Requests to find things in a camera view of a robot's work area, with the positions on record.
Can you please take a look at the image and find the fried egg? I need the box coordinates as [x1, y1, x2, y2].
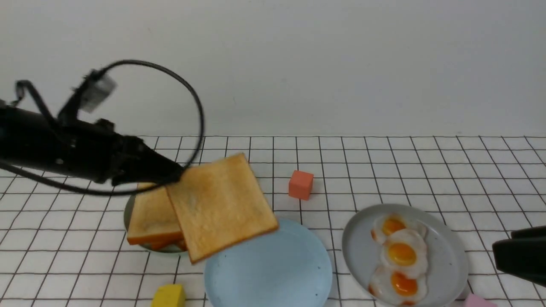
[380, 229, 429, 278]
[367, 266, 428, 306]
[370, 213, 427, 244]

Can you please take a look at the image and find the pink foam cube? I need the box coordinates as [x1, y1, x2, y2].
[463, 293, 497, 307]

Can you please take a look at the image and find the grey speckled plate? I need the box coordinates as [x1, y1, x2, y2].
[341, 204, 469, 307]

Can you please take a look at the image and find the black looped cable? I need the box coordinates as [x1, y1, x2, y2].
[0, 60, 205, 197]

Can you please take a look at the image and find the checkered white tablecloth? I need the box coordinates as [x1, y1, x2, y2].
[0, 136, 546, 307]

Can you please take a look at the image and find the light blue plate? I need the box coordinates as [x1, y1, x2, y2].
[203, 218, 333, 307]

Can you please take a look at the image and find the orange foam cube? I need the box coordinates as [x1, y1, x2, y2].
[288, 170, 314, 201]

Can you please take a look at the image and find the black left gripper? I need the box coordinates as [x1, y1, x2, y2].
[57, 120, 185, 186]

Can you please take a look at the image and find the yellow foam cube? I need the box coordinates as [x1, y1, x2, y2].
[150, 284, 186, 307]

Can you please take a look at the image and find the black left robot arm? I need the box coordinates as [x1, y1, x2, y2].
[0, 107, 183, 186]

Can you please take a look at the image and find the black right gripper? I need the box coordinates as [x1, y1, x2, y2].
[492, 226, 546, 287]

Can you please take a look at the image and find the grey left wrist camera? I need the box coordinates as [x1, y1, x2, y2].
[57, 70, 117, 125]

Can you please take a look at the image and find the green plate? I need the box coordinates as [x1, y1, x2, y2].
[123, 195, 188, 257]

